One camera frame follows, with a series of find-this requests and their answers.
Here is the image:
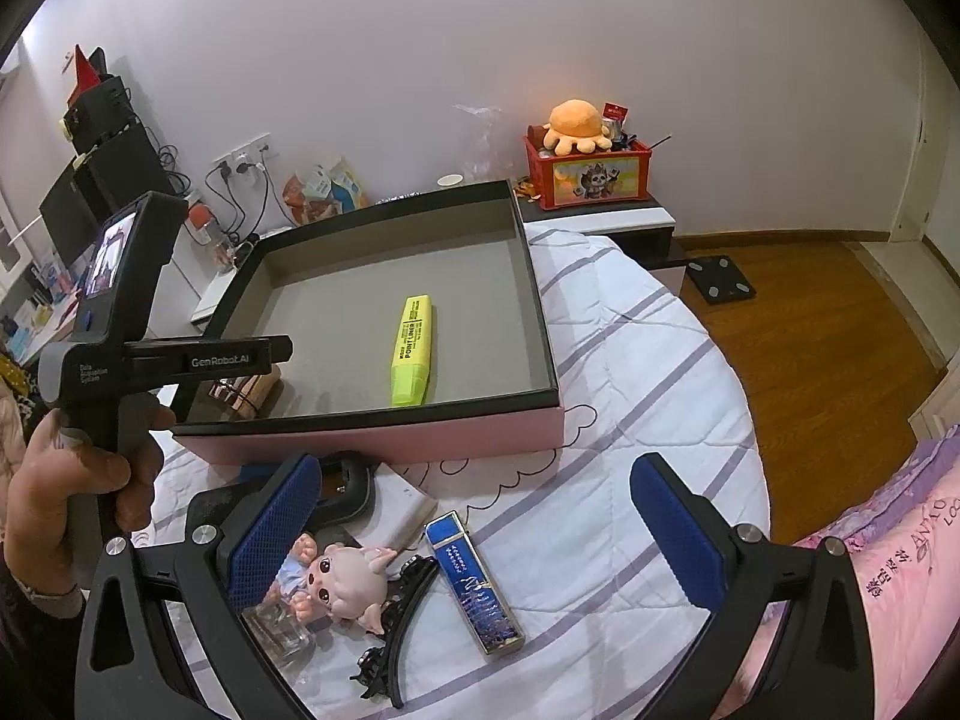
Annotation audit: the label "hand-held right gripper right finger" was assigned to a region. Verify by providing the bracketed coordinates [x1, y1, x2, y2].
[628, 452, 878, 720]

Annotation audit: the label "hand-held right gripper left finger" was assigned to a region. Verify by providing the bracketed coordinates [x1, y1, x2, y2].
[75, 452, 323, 720]

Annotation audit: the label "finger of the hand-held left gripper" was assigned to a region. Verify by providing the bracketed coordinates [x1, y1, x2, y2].
[127, 335, 293, 422]

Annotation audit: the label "pink doll figure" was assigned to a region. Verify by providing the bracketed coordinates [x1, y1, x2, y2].
[289, 532, 398, 635]

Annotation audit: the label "clear glass perfume bottle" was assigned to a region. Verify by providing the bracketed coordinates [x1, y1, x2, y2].
[241, 585, 314, 667]

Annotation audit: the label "white plug adapter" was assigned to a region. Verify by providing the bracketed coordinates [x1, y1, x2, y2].
[352, 463, 440, 552]

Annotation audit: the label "pink box with black rim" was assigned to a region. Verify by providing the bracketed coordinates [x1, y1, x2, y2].
[171, 178, 563, 466]

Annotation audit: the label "black strip with silver buttons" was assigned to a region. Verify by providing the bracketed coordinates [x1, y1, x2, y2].
[349, 553, 440, 707]

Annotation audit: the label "yellow highlighter pen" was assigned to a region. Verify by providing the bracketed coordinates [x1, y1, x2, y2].
[390, 295, 436, 407]

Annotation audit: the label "blue battery pack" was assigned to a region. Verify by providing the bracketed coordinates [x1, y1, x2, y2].
[424, 511, 526, 659]

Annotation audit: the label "person's left forearm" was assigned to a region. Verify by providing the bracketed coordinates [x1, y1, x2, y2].
[0, 570, 91, 720]

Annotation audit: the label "person's left hand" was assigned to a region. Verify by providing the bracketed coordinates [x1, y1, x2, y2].
[4, 405, 177, 592]

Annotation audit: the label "white flat board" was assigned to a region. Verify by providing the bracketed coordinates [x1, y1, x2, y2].
[189, 244, 260, 325]

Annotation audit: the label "white desk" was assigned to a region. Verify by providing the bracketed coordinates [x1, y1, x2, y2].
[146, 221, 301, 338]

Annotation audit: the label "small cosmetic bottles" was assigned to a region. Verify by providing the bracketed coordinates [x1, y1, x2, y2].
[206, 229, 260, 271]

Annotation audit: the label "black monitor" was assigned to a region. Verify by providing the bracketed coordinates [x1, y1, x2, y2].
[39, 161, 102, 271]

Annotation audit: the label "orange snack bag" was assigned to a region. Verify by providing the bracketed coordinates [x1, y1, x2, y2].
[283, 174, 317, 224]

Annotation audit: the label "blue white snack bag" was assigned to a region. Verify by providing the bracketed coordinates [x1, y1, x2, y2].
[321, 159, 370, 215]

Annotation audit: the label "pink printed blanket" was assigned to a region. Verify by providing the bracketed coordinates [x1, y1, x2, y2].
[720, 427, 960, 720]

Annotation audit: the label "black equipment stack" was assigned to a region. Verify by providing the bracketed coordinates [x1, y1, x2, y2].
[64, 47, 162, 220]

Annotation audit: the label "black bathroom scale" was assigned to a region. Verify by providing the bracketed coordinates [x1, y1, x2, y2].
[686, 253, 757, 306]

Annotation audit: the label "white wardrobe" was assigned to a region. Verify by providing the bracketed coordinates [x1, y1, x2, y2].
[906, 364, 960, 451]

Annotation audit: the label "red cone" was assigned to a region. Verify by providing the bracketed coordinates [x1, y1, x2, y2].
[67, 45, 106, 102]

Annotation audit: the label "white and black nightstand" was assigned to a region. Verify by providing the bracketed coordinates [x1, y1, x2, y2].
[512, 178, 687, 293]

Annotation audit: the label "clear plastic bag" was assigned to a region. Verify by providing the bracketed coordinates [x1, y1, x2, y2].
[454, 103, 503, 185]

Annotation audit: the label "red printed storage crate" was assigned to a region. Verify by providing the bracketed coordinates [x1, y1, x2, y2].
[523, 136, 653, 211]

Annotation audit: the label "orange octopus plush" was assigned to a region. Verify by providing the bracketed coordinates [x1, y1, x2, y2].
[541, 99, 610, 158]

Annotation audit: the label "black power cable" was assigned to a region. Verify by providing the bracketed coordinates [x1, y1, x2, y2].
[204, 165, 260, 235]

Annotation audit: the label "white wall outlet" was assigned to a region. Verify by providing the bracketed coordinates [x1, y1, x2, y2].
[212, 136, 272, 175]

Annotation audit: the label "metal wrist bracelet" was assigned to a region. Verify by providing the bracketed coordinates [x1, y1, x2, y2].
[11, 574, 83, 605]

